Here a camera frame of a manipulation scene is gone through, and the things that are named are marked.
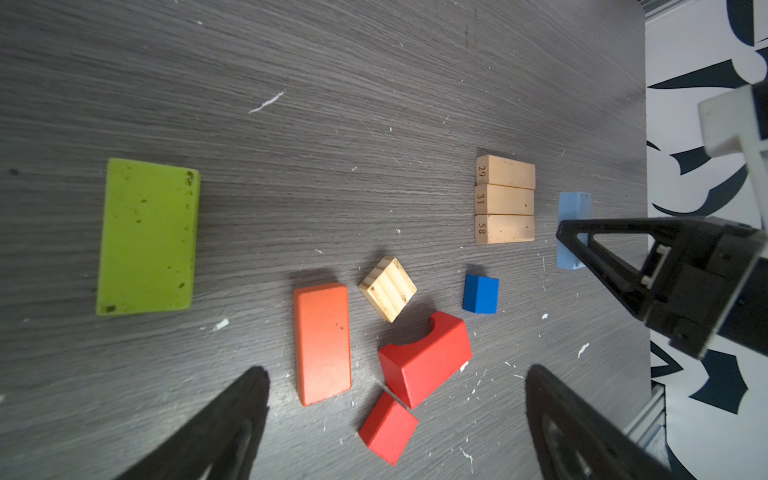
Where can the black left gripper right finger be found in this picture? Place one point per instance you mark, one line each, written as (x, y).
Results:
(574, 441)

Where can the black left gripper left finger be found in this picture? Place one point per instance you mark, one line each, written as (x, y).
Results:
(219, 442)

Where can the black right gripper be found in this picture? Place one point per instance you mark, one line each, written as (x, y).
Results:
(686, 286)

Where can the natural wood bar block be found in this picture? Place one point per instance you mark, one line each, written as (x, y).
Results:
(502, 229)
(495, 170)
(493, 199)

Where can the light blue rectangular block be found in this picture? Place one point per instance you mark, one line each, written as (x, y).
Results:
(572, 206)

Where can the dark blue cube block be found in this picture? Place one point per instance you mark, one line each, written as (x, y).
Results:
(481, 294)

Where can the orange rectangular wood block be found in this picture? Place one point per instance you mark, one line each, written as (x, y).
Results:
(322, 342)

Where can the small red cube block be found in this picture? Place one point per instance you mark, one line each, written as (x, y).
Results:
(388, 429)

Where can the red arch wood block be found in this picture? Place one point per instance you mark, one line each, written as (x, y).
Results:
(414, 371)

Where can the green flat wood block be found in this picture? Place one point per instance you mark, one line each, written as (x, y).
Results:
(148, 244)

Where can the ribbed natural wood square block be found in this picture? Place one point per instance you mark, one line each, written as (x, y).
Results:
(388, 288)

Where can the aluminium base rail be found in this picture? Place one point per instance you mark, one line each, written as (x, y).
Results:
(650, 421)

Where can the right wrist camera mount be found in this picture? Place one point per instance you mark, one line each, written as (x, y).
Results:
(736, 122)

